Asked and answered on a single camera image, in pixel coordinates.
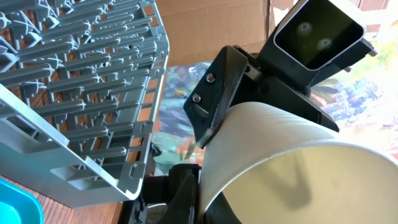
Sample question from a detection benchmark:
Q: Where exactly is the colourful painted mat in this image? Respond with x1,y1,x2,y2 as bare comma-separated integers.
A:
152,22,397,175

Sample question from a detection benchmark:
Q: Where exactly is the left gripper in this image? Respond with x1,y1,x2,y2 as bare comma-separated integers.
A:
119,142,201,224

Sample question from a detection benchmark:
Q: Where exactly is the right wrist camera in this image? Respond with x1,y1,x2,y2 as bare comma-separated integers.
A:
273,0,366,71

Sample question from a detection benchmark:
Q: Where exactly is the teal serving tray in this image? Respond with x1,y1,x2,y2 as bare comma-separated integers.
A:
0,179,44,224

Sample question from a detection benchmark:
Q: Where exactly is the cardboard box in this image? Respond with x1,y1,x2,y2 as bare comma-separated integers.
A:
154,0,299,68

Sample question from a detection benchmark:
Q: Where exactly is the white paper cup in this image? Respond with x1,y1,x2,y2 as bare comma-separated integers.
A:
198,102,397,223

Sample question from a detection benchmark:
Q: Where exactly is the grey dishwasher rack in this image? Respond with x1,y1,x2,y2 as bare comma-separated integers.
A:
1,0,170,208

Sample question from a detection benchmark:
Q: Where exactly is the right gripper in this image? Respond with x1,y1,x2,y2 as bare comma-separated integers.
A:
183,39,378,148

